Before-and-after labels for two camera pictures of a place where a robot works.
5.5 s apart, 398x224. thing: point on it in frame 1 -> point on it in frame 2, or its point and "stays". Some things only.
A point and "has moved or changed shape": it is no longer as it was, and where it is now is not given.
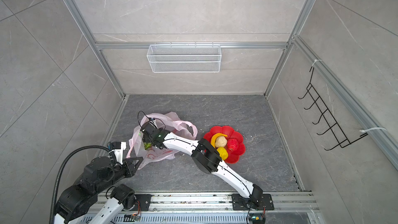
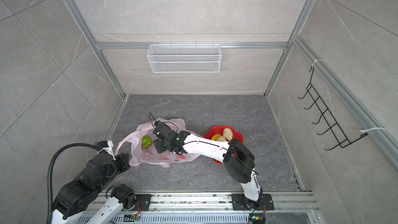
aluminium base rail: x=210 y=208 stays
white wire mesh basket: x=184 y=58 stays
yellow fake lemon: x=223 y=153 has moved or changed shape
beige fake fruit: x=221 y=141 stays
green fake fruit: x=147 y=145 stays
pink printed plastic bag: x=170 y=122 has moved or changed shape
